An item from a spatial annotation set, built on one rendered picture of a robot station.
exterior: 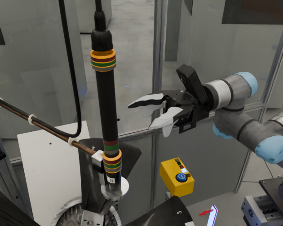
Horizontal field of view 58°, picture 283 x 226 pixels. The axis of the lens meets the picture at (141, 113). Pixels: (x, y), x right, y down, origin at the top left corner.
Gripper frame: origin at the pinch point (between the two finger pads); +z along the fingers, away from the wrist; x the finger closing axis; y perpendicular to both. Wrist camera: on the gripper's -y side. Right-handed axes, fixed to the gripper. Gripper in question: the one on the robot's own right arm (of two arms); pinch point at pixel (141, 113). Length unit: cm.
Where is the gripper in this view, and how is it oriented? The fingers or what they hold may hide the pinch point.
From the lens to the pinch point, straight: 56.5
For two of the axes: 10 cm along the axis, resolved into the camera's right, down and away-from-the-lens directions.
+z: -8.6, 2.9, -4.2
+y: 0.0, 8.2, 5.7
